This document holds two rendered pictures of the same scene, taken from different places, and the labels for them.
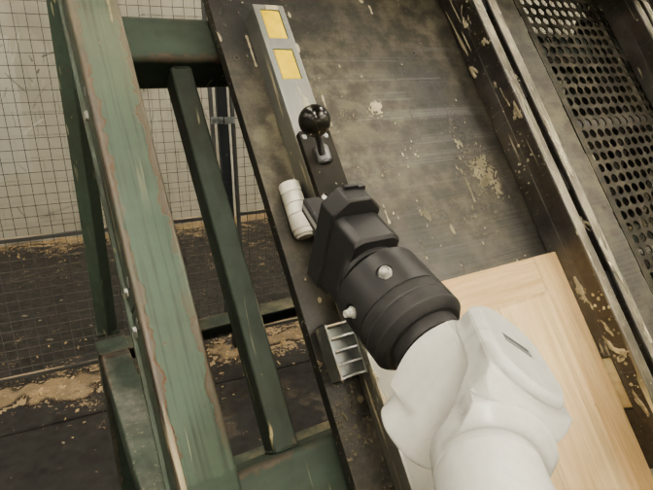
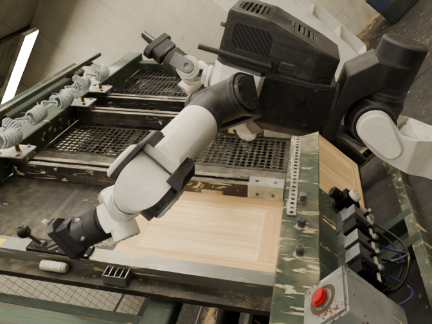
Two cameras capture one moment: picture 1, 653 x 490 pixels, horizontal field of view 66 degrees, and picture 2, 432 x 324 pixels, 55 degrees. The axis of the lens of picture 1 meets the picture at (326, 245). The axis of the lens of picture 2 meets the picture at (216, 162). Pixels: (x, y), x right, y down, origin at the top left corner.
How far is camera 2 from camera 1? 0.70 m
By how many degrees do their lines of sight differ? 30
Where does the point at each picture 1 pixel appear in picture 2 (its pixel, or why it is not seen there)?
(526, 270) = not seen: hidden behind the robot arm
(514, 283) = not seen: hidden behind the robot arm
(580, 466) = (226, 218)
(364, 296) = (79, 229)
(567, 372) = (195, 206)
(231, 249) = (49, 305)
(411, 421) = (116, 230)
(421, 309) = (91, 213)
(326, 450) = (152, 304)
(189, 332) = (59, 315)
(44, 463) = not seen: outside the picture
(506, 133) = (96, 180)
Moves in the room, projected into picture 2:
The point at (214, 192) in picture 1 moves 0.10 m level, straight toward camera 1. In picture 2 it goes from (21, 301) to (26, 292)
